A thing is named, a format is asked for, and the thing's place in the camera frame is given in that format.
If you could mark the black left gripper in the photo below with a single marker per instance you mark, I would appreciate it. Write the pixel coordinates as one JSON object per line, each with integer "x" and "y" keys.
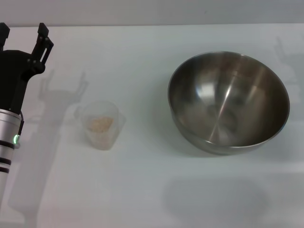
{"x": 13, "y": 71}

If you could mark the heap of rice grains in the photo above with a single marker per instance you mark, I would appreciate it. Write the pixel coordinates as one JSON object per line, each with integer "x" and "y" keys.
{"x": 99, "y": 123}

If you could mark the stainless steel mixing bowl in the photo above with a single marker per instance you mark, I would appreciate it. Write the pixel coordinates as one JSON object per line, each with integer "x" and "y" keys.
{"x": 228, "y": 99}

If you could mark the clear plastic measuring cup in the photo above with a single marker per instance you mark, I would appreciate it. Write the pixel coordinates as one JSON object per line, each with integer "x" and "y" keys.
{"x": 102, "y": 140}

